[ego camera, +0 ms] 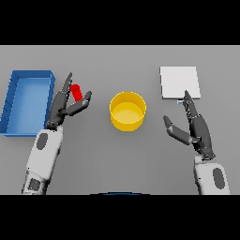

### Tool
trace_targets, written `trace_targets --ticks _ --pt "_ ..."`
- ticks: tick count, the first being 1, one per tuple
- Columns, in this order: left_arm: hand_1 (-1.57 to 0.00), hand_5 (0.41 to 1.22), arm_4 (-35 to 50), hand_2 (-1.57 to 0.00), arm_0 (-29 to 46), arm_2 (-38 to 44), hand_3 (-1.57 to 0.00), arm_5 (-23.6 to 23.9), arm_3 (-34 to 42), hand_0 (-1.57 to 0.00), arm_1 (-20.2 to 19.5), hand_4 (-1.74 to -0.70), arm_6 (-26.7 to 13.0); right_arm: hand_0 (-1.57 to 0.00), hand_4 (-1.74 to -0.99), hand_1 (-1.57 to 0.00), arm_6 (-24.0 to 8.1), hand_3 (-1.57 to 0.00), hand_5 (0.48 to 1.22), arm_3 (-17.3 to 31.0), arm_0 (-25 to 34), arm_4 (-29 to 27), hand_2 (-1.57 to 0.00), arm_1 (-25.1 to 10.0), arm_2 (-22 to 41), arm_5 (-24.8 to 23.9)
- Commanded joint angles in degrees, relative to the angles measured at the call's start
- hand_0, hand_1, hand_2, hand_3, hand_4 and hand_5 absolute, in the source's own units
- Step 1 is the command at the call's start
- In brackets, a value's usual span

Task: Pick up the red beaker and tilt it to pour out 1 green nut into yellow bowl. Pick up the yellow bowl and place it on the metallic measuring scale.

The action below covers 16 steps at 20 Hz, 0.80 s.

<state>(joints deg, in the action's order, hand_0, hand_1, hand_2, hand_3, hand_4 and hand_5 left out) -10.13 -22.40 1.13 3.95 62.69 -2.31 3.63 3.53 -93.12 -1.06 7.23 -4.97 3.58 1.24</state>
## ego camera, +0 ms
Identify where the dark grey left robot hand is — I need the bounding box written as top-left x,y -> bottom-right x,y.
46,72 -> 93,131

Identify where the pale square measuring scale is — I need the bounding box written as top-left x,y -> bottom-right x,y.
159,66 -> 202,105

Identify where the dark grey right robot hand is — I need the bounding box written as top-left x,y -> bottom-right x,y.
162,89 -> 217,161

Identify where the red beaker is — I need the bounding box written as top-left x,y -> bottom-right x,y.
69,83 -> 83,103

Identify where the blue tray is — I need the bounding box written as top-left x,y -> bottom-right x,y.
0,69 -> 56,138

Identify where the yellow bowl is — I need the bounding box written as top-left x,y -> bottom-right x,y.
109,91 -> 147,132

